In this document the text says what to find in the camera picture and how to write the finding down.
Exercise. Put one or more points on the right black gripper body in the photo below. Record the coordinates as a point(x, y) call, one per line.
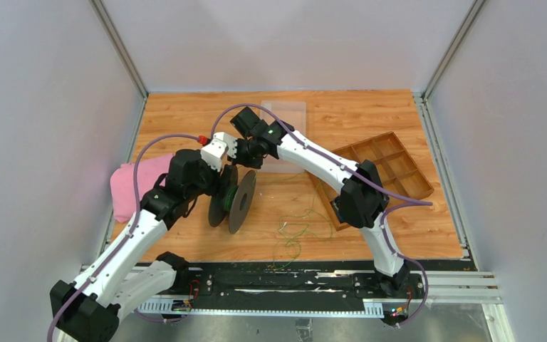
point(246, 155)

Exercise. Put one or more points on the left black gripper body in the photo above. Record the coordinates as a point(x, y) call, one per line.
point(209, 182)

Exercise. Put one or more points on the dark grey perforated spool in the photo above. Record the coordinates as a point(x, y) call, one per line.
point(236, 205)

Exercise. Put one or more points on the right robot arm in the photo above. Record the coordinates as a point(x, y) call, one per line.
point(360, 201)

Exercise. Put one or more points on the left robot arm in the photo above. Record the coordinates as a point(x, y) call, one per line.
point(92, 306)

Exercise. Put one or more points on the pink cloth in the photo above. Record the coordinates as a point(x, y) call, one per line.
point(121, 185)

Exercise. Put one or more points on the wooden compartment tray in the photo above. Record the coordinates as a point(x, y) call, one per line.
point(397, 169)

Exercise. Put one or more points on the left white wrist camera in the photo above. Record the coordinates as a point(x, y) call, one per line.
point(221, 145)

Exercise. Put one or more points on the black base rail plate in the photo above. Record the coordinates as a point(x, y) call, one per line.
point(301, 286)

